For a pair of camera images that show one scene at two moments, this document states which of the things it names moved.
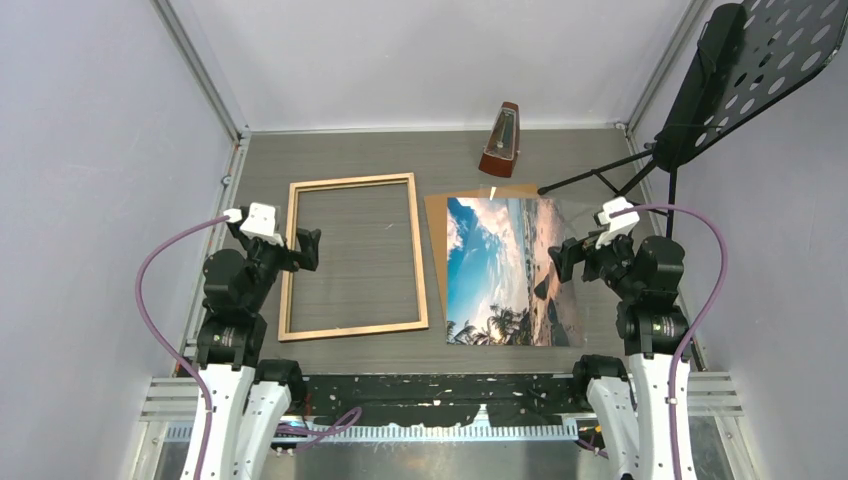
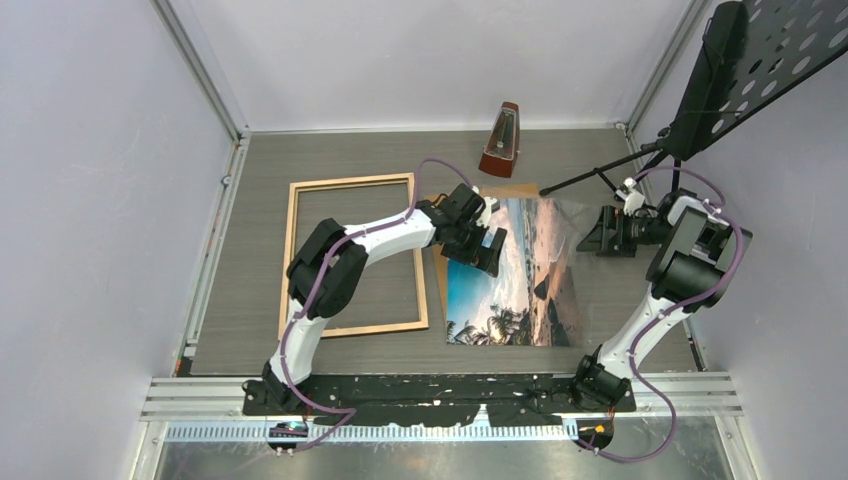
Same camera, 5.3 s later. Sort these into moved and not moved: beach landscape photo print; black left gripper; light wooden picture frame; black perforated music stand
Moved: black left gripper
Not moved: black perforated music stand; beach landscape photo print; light wooden picture frame
